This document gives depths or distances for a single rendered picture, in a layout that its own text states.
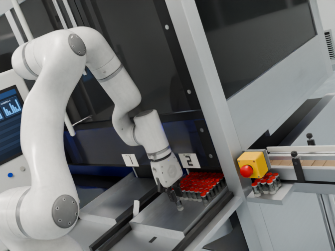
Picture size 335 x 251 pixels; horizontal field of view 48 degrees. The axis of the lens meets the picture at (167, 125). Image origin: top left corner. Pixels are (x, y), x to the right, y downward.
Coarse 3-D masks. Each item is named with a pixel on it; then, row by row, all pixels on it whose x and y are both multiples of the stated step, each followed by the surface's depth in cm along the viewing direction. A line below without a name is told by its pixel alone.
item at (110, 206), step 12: (120, 180) 174; (132, 180) 178; (144, 180) 173; (108, 192) 169; (120, 192) 170; (132, 192) 165; (144, 192) 161; (96, 204) 164; (108, 204) 162; (120, 204) 158; (132, 204) 146; (84, 216) 155; (96, 216) 148; (108, 216) 151; (120, 216) 141
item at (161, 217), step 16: (224, 192) 132; (144, 208) 139; (160, 208) 142; (176, 208) 138; (192, 208) 134; (208, 208) 125; (144, 224) 128; (160, 224) 131; (176, 224) 127; (192, 224) 119
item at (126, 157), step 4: (124, 156) 164; (128, 156) 162; (132, 156) 161; (124, 160) 166; (128, 160) 164; (132, 160) 162; (136, 160) 160; (128, 164) 165; (132, 164) 163; (136, 164) 161
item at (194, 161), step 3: (183, 153) 139; (186, 153) 138; (189, 153) 137; (192, 153) 136; (180, 156) 141; (183, 156) 140; (192, 156) 137; (195, 156) 136; (180, 159) 142; (183, 159) 141; (186, 159) 140; (192, 159) 137; (195, 159) 136; (183, 162) 141; (186, 162) 140; (189, 162) 139; (192, 162) 138; (195, 162) 137; (198, 162) 136; (183, 165) 142; (186, 165) 141; (195, 165) 138; (198, 165) 137
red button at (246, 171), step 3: (243, 165) 121; (246, 165) 120; (240, 168) 121; (243, 168) 120; (246, 168) 119; (249, 168) 119; (240, 171) 121; (243, 171) 120; (246, 171) 119; (249, 171) 119; (252, 171) 120; (243, 174) 120; (246, 174) 119; (249, 174) 119; (246, 177) 120
